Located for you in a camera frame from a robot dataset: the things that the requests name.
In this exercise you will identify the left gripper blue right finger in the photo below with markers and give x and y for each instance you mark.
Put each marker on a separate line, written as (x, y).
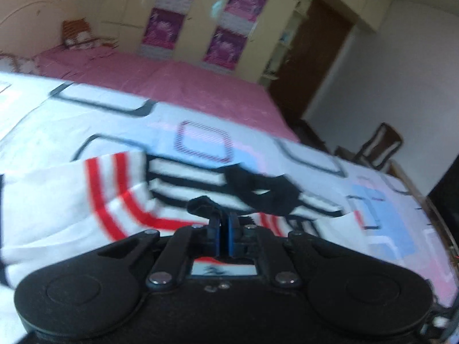
(233, 233)

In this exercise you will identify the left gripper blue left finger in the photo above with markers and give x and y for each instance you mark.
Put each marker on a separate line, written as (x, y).
(213, 234)

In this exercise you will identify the striped knit child sweater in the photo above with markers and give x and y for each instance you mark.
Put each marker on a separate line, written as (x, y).
(54, 213)

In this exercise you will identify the pink bed sheet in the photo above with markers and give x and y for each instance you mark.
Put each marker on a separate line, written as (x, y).
(168, 81)

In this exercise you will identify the dark wooden chair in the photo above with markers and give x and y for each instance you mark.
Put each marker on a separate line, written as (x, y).
(377, 151)

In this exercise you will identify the lower right purple poster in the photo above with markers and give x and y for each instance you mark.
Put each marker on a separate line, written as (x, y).
(225, 49)

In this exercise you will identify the purple poster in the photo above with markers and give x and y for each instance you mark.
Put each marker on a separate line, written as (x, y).
(245, 9)
(163, 28)
(225, 49)

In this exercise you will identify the wooden bed footboard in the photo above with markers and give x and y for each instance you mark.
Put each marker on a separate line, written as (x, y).
(438, 222)

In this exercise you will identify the patterned white bed sheet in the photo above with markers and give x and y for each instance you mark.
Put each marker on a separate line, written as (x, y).
(392, 282)

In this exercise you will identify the cream wardrobe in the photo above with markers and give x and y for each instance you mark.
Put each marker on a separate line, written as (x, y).
(126, 20)

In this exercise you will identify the lower left purple poster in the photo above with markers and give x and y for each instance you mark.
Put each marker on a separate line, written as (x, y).
(163, 28)

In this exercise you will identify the dark brown wooden door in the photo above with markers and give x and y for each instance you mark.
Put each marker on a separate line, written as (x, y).
(314, 49)

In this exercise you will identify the cream corner shelf unit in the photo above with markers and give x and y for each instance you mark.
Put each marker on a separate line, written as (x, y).
(282, 49)

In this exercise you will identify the upper right purple poster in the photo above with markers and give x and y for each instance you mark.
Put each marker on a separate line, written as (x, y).
(245, 9)

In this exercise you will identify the white patterned pillow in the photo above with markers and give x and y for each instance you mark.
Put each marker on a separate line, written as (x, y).
(11, 63)

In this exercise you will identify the cream rounded headboard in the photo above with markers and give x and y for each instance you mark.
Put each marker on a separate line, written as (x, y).
(29, 27)

